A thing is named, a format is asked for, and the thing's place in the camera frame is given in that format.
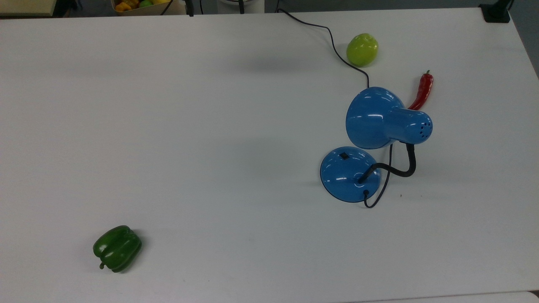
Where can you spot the cardboard box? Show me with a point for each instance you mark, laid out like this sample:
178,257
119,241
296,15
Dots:
139,13

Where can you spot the blue desk lamp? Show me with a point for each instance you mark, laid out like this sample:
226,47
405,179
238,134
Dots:
370,118

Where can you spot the orange yellow toy fruit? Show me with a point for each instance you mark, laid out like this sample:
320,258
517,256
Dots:
125,5

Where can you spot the green apple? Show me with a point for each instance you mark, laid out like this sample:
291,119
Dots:
362,49

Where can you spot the green bell pepper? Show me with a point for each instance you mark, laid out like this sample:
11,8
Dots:
118,248

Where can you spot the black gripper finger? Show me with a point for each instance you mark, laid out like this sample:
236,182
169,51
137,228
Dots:
241,6
190,7

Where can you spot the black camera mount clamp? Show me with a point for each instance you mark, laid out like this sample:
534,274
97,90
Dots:
496,12

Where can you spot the small green toy fruit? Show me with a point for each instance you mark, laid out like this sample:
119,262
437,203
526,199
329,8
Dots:
145,3

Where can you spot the red chili pepper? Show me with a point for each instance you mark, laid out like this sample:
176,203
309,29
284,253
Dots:
425,88

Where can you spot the beige side table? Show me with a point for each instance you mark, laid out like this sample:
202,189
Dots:
25,7

